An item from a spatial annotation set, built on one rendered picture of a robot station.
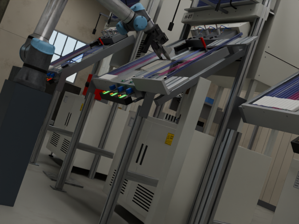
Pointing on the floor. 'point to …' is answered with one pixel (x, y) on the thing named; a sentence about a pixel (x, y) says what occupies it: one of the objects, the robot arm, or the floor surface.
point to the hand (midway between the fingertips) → (164, 59)
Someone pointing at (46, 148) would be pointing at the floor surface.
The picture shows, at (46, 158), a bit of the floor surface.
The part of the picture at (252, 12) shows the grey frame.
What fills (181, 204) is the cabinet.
